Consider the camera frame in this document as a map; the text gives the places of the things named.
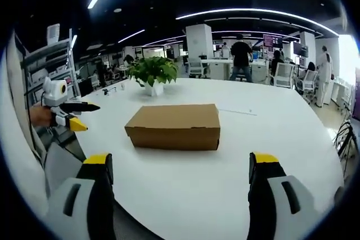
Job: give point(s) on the green potted plant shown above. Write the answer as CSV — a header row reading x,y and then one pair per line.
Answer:
x,y
153,71

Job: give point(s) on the black wall monitor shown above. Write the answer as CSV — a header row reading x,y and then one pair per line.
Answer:
x,y
300,49

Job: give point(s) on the person's light clothing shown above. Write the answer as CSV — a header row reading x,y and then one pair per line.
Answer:
x,y
19,127

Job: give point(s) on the metal storage shelf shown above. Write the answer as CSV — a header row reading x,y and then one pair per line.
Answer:
x,y
50,65

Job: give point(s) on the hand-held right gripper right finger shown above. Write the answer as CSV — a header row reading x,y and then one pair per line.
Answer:
x,y
277,195

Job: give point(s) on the white mesh office chair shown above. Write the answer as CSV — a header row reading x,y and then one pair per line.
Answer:
x,y
283,74
197,68
308,82

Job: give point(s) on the white plant pot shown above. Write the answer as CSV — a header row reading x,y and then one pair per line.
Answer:
x,y
154,88

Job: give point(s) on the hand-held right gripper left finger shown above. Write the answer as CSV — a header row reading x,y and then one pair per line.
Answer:
x,y
84,195

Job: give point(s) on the small black object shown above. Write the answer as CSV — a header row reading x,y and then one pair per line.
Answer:
x,y
105,91

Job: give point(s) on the white square pillar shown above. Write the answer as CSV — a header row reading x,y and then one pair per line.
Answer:
x,y
199,41

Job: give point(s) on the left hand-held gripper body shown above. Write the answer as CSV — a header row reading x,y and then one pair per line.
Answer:
x,y
54,94

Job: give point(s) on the brown cardboard shoe box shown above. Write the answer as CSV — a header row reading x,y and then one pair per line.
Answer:
x,y
174,127

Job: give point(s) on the person's left hand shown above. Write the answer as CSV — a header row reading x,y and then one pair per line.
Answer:
x,y
40,115

